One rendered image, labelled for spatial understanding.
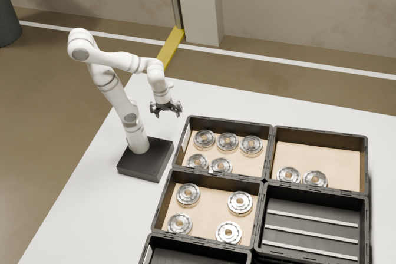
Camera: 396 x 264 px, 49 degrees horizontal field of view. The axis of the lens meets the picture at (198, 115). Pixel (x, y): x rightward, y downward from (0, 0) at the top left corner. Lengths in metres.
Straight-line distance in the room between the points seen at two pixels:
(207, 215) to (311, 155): 0.54
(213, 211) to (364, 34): 2.25
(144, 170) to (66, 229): 0.43
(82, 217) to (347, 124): 1.37
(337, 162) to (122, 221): 0.99
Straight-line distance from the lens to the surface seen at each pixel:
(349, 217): 1.86
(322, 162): 1.98
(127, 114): 1.89
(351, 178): 1.96
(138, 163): 2.11
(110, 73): 1.75
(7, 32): 4.41
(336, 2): 3.51
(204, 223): 1.82
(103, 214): 2.08
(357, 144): 2.01
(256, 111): 2.32
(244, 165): 1.95
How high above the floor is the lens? 2.44
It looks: 49 degrees down
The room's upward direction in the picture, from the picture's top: 9 degrees counter-clockwise
